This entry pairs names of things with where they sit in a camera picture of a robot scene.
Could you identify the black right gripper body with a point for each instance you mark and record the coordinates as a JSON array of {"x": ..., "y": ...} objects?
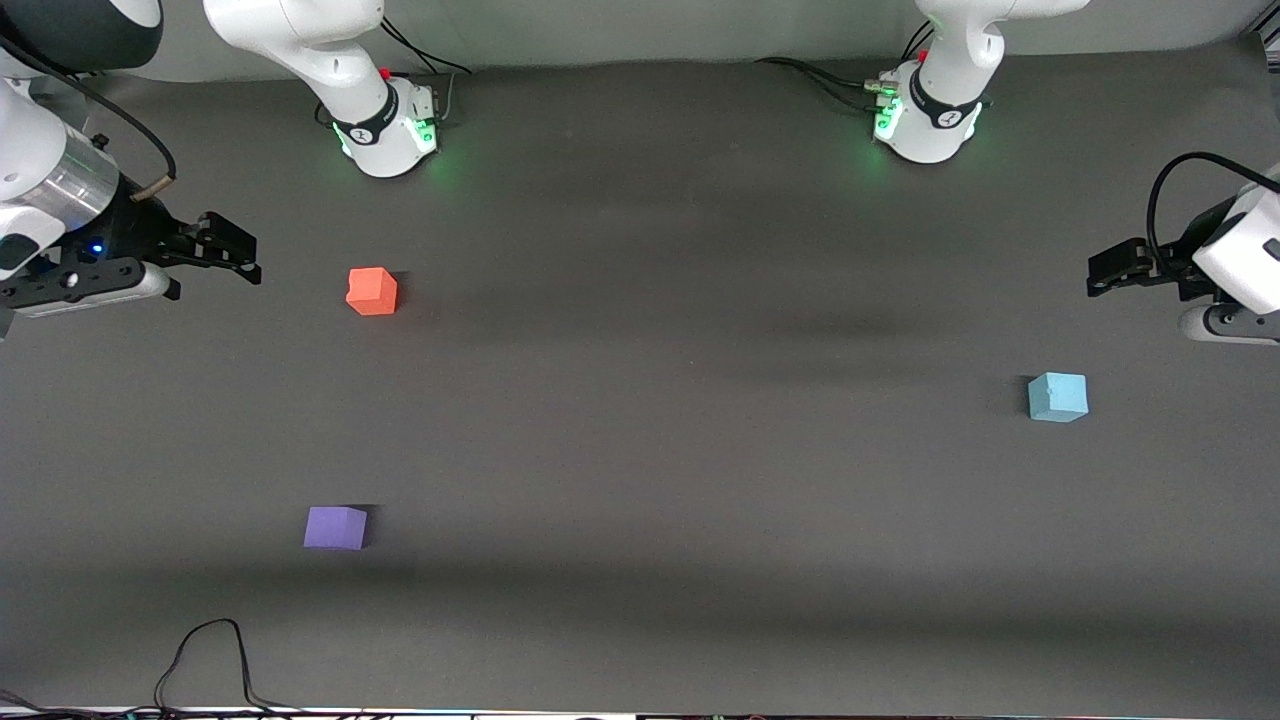
[{"x": 137, "y": 228}]

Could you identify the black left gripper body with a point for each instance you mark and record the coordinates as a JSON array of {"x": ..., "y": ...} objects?
[{"x": 1186, "y": 258}]

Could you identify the light blue foam block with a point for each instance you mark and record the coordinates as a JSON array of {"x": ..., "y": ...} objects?
[{"x": 1057, "y": 397}]

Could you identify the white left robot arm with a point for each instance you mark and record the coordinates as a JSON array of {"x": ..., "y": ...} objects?
[{"x": 950, "y": 60}]

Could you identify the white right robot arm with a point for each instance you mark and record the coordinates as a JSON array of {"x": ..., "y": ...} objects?
[{"x": 300, "y": 40}]

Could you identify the orange foam block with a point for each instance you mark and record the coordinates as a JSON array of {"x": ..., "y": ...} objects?
[{"x": 371, "y": 292}]

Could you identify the purple foam block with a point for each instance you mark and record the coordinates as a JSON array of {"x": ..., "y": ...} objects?
[{"x": 335, "y": 528}]

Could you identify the dark grey table mat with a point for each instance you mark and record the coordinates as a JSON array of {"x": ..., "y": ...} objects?
[{"x": 700, "y": 450}]

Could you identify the aluminium frame bar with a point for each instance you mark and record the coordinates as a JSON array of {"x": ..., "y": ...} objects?
[{"x": 1268, "y": 40}]

